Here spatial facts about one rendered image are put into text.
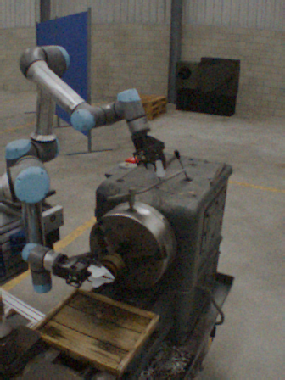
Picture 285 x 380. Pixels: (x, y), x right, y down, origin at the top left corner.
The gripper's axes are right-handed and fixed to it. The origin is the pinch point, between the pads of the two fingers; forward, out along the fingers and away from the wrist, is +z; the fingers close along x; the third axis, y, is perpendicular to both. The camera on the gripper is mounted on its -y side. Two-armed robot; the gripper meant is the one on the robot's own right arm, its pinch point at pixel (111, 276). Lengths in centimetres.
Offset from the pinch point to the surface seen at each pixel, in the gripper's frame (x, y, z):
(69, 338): -19.5, 15.3, -8.2
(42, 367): -11.0, 36.2, -1.9
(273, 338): -108, -117, 59
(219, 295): -54, -77, 22
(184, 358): -52, -24, 22
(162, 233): 9.5, -19.9, 9.1
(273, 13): 179, -1008, -92
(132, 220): 14.2, -15.2, -0.4
